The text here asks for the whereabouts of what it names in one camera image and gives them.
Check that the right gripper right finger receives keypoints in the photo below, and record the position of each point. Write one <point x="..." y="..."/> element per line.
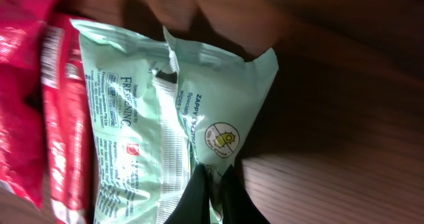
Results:
<point x="238" y="207"/>

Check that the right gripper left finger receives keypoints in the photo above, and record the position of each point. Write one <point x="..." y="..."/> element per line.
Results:
<point x="193" y="207"/>

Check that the light teal snack pack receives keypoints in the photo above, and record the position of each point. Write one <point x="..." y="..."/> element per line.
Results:
<point x="161" y="109"/>

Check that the thin red stick packet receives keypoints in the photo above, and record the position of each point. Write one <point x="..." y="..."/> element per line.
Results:
<point x="67" y="120"/>

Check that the red snack bag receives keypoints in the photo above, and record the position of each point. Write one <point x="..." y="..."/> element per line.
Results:
<point x="23" y="26"/>

